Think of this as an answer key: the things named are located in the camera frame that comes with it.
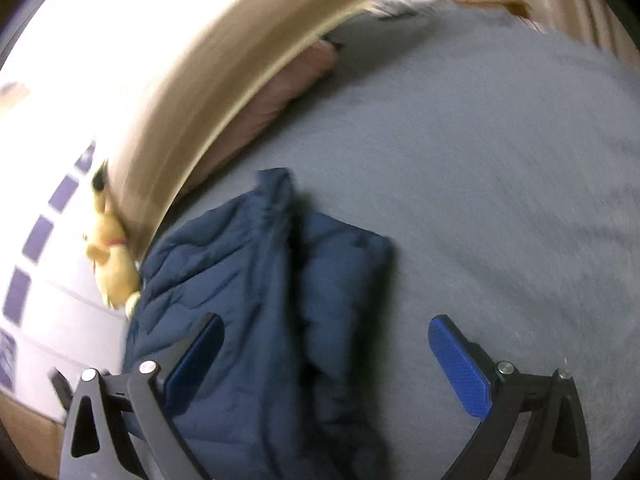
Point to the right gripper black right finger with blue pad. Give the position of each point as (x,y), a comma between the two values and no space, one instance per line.
(555,442)

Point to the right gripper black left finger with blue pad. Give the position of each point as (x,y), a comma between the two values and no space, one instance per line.
(96,442)

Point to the navy blue quilted jacket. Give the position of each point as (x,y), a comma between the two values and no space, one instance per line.
(298,292)

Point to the yellow Pikachu plush toy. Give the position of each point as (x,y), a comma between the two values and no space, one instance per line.
(106,247)

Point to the grey blue bed sheet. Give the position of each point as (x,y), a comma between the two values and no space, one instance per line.
(503,166)

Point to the pink pillow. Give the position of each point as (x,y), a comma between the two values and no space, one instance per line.
(288,84)

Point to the beige pink curtain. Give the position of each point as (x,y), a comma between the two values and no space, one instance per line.
(589,21)

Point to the white wardrobe purple handles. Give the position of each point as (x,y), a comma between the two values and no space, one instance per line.
(52,315)

